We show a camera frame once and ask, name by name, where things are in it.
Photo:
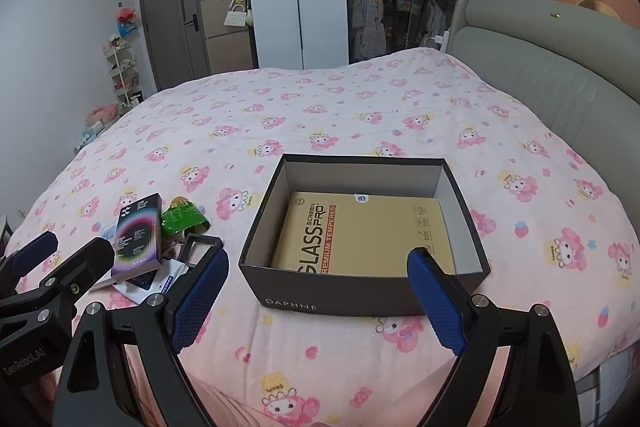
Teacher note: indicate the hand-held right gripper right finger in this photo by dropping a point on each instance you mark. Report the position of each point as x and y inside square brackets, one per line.
[435, 307]

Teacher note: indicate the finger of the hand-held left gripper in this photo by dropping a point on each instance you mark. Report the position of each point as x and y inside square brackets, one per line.
[85, 263]
[31, 251]

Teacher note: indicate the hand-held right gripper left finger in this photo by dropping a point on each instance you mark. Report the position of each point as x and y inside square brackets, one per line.
[197, 299]

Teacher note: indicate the white wet wipes pack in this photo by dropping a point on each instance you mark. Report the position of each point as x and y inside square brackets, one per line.
[142, 284]

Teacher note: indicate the small black colourful box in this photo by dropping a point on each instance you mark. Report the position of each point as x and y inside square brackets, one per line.
[137, 234]

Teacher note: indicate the black cardboard box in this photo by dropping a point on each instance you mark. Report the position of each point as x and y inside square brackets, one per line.
[350, 294]

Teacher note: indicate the pink items on floor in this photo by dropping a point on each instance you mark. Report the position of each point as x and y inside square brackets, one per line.
[100, 117]

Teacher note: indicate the black framed square lens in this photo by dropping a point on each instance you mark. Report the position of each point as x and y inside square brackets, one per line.
[192, 239]

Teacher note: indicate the green foil packet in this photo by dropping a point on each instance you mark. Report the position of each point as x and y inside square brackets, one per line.
[182, 217]

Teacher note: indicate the yellow screen protector package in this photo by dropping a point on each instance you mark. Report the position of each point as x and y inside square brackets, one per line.
[350, 232]

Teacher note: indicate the white shelf rack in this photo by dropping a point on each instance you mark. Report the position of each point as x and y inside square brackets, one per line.
[125, 74]

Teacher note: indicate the pink printed blanket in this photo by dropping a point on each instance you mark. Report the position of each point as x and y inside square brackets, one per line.
[325, 117]

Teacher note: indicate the brown cabinet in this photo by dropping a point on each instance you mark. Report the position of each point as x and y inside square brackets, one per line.
[227, 47]

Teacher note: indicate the grey door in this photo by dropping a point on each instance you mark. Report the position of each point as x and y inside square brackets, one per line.
[170, 17]

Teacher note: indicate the cream handbag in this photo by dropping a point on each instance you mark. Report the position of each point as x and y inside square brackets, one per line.
[236, 17]

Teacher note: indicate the pink wall toy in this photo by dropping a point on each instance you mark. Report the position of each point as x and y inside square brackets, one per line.
[126, 21]

